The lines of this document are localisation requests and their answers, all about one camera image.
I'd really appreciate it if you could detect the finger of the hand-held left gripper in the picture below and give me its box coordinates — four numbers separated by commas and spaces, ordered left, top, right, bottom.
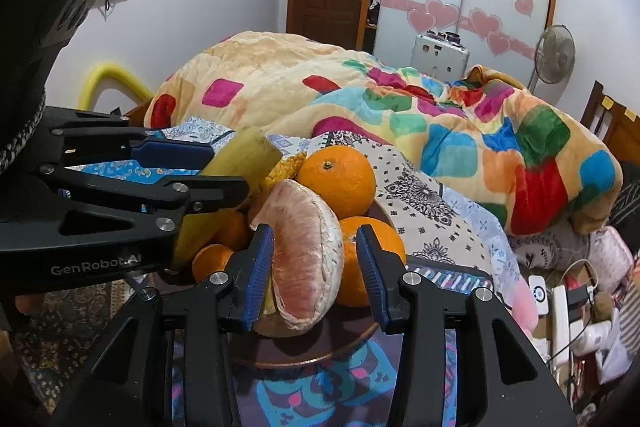
30, 163, 251, 243
42, 106, 221, 170

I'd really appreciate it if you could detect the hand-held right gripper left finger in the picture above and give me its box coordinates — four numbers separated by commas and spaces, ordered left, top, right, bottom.
50, 223, 276, 427

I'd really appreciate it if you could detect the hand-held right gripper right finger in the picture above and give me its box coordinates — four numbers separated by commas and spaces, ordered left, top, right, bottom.
356, 224, 581, 427

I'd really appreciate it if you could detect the large orange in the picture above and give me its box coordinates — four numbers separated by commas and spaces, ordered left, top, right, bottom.
332, 216, 407, 308
296, 145, 377, 222

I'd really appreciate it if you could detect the small mandarin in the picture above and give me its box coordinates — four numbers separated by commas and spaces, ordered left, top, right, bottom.
215, 209, 253, 253
192, 244, 236, 284

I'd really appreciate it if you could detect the pomelo segment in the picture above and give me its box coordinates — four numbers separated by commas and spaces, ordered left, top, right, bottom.
250, 178, 345, 338

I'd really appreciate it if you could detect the yellow corn piece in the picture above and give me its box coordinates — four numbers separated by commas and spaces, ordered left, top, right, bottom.
172, 125, 282, 270

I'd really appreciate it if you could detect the purple plate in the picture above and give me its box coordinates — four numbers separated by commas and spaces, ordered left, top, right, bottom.
227, 197, 401, 369

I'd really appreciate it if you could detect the person's left hand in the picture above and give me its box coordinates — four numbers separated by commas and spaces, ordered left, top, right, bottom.
15, 294, 47, 323

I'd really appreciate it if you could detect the patterned bed sheet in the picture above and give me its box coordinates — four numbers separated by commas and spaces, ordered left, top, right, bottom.
0, 117, 526, 427

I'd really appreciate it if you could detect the yellow foam tube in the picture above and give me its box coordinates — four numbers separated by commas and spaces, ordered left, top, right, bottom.
77, 63, 153, 110

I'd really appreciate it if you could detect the colourful patchwork blanket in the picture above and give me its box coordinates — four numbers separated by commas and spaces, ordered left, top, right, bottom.
150, 31, 623, 238

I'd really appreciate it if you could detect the small white round-button device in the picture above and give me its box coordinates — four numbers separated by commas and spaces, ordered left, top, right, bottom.
529, 274, 549, 308

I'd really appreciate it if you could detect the grey patterned pillow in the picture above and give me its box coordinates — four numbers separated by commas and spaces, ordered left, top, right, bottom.
510, 219, 596, 269

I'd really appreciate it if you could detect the white power strip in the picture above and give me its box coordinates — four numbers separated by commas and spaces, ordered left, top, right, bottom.
550, 284, 574, 358

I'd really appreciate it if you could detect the white hard case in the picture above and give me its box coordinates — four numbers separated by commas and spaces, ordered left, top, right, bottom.
411, 33, 471, 75

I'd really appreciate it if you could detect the pink white cloth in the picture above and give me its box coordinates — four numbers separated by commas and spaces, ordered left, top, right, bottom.
592, 227, 636, 279

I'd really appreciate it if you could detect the black backpack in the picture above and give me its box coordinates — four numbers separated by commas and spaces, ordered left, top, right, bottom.
607, 179, 640, 229

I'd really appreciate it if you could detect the wooden bed headboard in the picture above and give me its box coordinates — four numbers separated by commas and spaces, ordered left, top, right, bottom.
580, 81, 640, 158

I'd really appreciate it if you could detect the white standing fan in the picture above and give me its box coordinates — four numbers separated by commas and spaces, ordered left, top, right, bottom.
527, 24, 577, 92

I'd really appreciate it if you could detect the wooden bed frame rail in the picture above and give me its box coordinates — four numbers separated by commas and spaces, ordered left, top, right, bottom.
124, 99, 157, 128

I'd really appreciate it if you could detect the black white braided cable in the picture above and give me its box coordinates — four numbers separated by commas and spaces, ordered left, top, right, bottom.
0, 89, 47, 175

